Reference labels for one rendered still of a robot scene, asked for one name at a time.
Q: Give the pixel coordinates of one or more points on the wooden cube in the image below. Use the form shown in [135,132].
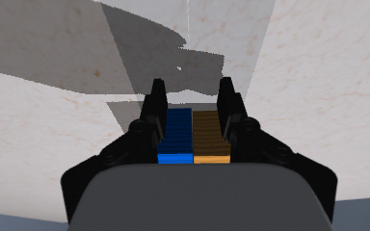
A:
[208,144]

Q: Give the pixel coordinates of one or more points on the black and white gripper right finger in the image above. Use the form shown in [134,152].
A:
[249,143]

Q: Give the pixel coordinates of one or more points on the blue cube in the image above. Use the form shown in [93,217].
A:
[177,146]

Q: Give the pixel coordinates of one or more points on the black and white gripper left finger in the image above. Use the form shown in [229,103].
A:
[137,146]

